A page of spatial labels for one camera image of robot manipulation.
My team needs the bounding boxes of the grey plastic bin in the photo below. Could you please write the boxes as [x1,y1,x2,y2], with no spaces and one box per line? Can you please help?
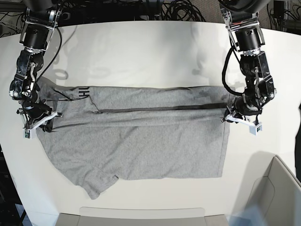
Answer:
[225,154,301,226]

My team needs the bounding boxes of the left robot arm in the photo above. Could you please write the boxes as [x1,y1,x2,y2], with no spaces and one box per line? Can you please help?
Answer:
[219,0,276,122]

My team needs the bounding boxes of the grey T-shirt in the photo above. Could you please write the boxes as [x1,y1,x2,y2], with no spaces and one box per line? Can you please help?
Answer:
[37,80,233,199]

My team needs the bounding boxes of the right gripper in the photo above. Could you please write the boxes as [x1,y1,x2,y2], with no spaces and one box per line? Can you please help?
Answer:
[22,95,54,133]

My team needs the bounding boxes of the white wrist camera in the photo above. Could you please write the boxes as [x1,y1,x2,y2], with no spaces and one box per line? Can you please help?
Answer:
[23,112,59,139]
[222,114,262,136]

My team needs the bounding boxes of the coiled black cable bundle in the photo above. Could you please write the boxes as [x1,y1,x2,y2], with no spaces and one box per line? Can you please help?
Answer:
[141,0,207,22]

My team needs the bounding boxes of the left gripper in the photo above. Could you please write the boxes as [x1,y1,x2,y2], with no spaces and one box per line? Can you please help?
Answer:
[225,95,262,121]

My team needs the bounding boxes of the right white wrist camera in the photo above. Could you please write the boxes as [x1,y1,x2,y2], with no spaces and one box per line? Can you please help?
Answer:
[23,112,59,139]

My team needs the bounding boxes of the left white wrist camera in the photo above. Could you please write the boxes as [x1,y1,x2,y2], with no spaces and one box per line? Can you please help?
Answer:
[222,114,262,136]

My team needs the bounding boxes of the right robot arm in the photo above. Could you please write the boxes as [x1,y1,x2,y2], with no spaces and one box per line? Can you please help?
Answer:
[9,0,63,139]

